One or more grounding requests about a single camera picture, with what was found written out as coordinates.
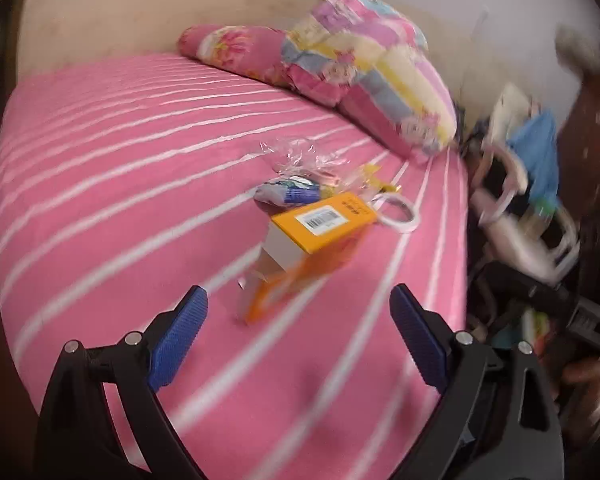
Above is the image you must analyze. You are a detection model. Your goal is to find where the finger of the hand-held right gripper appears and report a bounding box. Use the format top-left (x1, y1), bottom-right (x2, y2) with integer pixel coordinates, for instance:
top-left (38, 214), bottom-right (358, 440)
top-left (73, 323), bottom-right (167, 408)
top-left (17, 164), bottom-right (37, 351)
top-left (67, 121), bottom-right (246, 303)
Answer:
top-left (477, 261), bottom-right (575, 312)

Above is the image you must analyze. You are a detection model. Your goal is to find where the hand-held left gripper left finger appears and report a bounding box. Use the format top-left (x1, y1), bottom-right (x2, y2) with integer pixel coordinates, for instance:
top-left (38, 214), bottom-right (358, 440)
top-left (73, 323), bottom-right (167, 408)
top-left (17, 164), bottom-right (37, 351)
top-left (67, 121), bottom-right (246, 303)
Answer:
top-left (32, 285), bottom-right (212, 480)

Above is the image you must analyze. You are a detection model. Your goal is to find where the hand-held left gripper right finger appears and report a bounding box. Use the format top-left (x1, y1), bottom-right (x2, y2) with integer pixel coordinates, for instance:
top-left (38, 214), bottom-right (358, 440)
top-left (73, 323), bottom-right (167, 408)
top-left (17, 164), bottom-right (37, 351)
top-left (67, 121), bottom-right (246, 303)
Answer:
top-left (389, 283), bottom-right (564, 480)

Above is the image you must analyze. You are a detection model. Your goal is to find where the orange carton box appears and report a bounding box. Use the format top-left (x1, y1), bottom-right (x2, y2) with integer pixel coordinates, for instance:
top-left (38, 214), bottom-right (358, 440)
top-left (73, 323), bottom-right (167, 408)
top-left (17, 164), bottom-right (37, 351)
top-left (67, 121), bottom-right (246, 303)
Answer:
top-left (237, 194), bottom-right (381, 325)

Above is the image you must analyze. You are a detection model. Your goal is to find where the person's right hand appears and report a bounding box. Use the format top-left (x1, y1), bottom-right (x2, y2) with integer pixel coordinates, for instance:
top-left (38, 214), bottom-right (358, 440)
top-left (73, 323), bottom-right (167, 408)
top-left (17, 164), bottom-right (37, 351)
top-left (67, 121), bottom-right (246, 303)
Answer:
top-left (559, 356), bottom-right (600, 427)

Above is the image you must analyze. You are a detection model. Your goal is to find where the white padded chair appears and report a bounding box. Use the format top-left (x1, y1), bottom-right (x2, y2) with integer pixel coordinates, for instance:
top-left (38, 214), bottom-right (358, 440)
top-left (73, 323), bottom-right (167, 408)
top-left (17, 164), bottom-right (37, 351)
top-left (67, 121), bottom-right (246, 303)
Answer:
top-left (472, 84), bottom-right (582, 282)

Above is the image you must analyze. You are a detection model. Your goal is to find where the blue cloth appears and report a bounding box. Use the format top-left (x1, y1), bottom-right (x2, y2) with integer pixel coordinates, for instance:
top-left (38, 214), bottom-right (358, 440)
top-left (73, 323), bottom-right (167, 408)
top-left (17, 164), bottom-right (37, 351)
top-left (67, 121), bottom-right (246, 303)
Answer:
top-left (509, 109), bottom-right (562, 207)

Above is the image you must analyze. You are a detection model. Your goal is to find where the yellow candy wrapper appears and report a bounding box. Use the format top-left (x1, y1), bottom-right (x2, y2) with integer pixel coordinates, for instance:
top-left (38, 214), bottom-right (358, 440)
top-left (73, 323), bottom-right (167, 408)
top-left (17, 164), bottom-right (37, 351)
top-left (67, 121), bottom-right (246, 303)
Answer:
top-left (352, 162), bottom-right (401, 196)

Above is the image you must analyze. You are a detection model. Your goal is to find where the blue snack wrapper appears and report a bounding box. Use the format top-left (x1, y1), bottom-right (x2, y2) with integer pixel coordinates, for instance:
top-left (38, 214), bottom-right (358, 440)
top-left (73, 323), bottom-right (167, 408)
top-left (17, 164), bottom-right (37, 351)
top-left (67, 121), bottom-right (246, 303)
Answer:
top-left (253, 175), bottom-right (324, 207)

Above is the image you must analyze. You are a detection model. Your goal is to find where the pink striped bed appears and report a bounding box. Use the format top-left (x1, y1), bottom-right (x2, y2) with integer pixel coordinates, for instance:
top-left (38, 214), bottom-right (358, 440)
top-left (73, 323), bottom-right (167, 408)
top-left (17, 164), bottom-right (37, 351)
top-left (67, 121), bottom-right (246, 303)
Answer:
top-left (0, 52), bottom-right (472, 480)

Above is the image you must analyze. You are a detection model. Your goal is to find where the clear plastic wrap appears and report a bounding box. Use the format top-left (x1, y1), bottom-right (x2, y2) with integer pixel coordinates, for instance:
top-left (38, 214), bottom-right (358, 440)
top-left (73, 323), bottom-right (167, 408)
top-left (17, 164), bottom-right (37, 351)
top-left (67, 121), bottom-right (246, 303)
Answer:
top-left (259, 138), bottom-right (354, 181)

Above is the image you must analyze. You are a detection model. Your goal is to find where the colourful cartoon quilt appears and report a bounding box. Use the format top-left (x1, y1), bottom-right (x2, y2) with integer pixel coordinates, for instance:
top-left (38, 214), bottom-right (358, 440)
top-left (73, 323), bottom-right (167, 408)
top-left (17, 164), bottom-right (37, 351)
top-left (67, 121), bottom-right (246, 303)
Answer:
top-left (280, 0), bottom-right (459, 164)

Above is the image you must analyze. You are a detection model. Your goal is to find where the pink floral pillow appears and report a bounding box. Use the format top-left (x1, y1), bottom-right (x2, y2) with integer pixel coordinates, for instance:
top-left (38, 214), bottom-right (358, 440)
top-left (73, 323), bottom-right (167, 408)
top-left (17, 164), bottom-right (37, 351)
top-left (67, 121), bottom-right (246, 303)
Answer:
top-left (176, 24), bottom-right (351, 107)

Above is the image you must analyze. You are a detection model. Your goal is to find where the white ring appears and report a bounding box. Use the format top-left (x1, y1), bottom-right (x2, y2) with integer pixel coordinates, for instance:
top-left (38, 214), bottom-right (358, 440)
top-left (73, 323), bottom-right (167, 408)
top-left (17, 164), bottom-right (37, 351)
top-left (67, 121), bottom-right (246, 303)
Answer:
top-left (374, 193), bottom-right (421, 234)

